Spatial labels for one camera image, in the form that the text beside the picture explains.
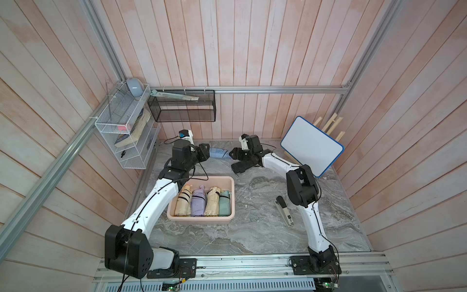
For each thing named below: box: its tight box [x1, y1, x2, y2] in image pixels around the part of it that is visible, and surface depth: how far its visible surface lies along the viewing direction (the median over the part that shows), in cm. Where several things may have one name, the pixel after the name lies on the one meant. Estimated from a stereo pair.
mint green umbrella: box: [218, 191, 232, 217], surface depth 87 cm
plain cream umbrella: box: [174, 184, 193, 217], surface depth 84 cm
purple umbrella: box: [190, 184, 207, 217], surface depth 87 cm
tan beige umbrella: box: [203, 186, 222, 217], surface depth 84 cm
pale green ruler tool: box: [150, 90, 200, 101], surface depth 92 cm
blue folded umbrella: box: [209, 147, 232, 160], surface depth 112 cm
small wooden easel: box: [283, 112, 346, 165], surface depth 87 cm
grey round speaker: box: [126, 77, 145, 98], surface depth 85 cm
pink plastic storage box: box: [166, 175, 236, 226], surface depth 83 cm
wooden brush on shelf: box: [114, 108, 152, 148], surface depth 82 cm
